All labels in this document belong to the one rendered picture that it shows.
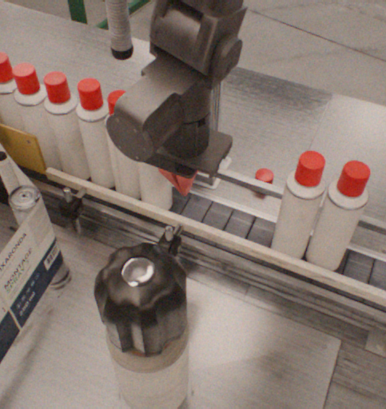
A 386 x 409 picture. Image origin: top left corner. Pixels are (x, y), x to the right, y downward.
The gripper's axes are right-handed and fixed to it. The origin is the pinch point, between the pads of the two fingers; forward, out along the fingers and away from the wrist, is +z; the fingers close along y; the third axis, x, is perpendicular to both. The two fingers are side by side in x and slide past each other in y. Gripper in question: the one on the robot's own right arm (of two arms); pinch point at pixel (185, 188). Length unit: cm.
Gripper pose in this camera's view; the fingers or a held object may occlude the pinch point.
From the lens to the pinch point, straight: 69.1
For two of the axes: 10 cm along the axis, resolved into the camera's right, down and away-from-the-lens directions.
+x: 4.3, -7.1, 5.6
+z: 0.0, 6.2, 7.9
